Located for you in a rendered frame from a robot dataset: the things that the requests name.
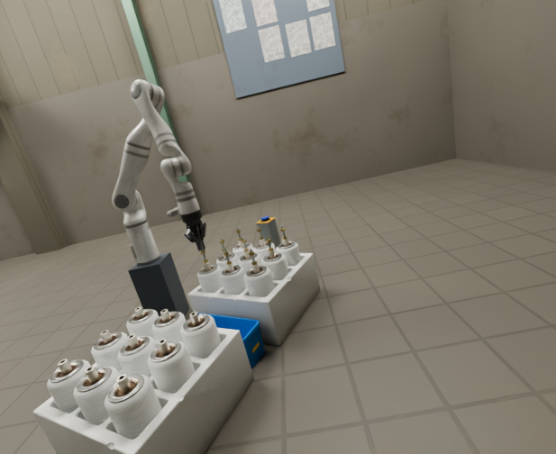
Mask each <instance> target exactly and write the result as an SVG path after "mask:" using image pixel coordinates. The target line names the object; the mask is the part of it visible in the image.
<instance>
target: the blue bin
mask: <svg viewBox="0 0 556 454"><path fill-rule="evenodd" d="M208 315H211V316H212V317H213V318H214V321H215V324H216V327H217V328H224V329H232V330H239V331H240V333H241V336H242V341H243V344H244V347H245V349H246V353H247V356H248V359H249V362H250V365H251V368H254V367H255V365H256V364H257V362H258V361H259V360H260V358H261V357H262V355H263V354H264V352H265V350H264V345H263V341H262V337H261V333H260V322H259V321H258V320H252V319H244V318H237V317H230V316H221V315H214V314H208Z"/></svg>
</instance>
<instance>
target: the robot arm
mask: <svg viewBox="0 0 556 454"><path fill-rule="evenodd" d="M130 92H131V98H132V100H133V102H134V104H135V105H136V107H137V109H138V110H139V112H140V113H141V116H142V120H141V122H140V123H139V124H138V125H137V126H136V127H135V128H134V129H133V130H132V131H131V133H130V134H129V135H128V137H127V139H126V142H125V145H124V150H123V158H122V163H121V168H120V174H119V177H118V180H117V183H116V186H115V189H114V192H113V196H112V203H113V206H114V208H115V209H116V210H118V211H120V212H123V214H124V220H123V225H124V227H125V230H126V231H127V234H128V237H129V239H130V242H131V244H132V245H130V247H131V250H132V254H133V256H134V258H135V261H136V264H137V266H145V265H149V264H151V263H153V262H155V261H157V260H159V259H160V254H159V251H158V248H157V245H156V243H155V240H154V238H153V235H152V233H151V230H150V226H149V224H148V221H147V217H146V211H145V208H144V204H143V201H142V199H141V195H140V194H139V192H138V191H137V190H136V187H137V183H138V180H139V178H140V176H141V173H142V171H143V170H144V168H145V166H146V163H147V161H148V158H149V155H150V146H151V143H152V139H153V138H154V140H155V142H156V144H157V147H158V149H159V152H160V154H161V155H163V156H170V157H175V158H171V159H164V160H162V161H161V163H160V169H161V172H162V173H163V175H164V176H165V178H166V179H167V180H168V182H169V183H170V185H171V187H172V189H173V192H174V194H175V197H176V200H177V203H178V207H176V208H174V209H172V210H170V211H168V212H167V215H168V217H171V216H174V215H177V214H179V213H180V216H181V219H182V222H184V223H185V224H186V225H187V233H185V234H184V235H185V236H186V237H187V238H188V239H189V240H190V241H191V242H192V243H193V242H195V243H196V246H197V249H198V251H203V250H205V244H204V241H203V239H204V237H205V228H206V223H205V222H202V221H201V218H202V214H201V211H200V208H199V204H198V202H197V200H196V196H195V193H194V189H193V187H192V185H191V183H190V182H178V181H177V180H176V179H175V177H181V176H184V175H187V174H189V173H190V172H191V169H192V166H191V163H190V161H189V159H188V158H187V156H186V155H185V154H184V153H183V151H182V150H181V149H180V147H179V146H178V144H177V142H176V140H175V137H174V135H173V133H172V131H171V129H170V128H169V127H168V125H167V124H166V123H165V122H164V120H163V119H162V118H161V117H160V113H161V110H162V107H163V104H164V98H165V96H164V92H163V90H162V88H160V87H159V86H155V85H153V84H152V83H150V82H147V81H145V80H141V79H137V80H135V81H134V82H133V83H132V86H131V90H130Z"/></svg>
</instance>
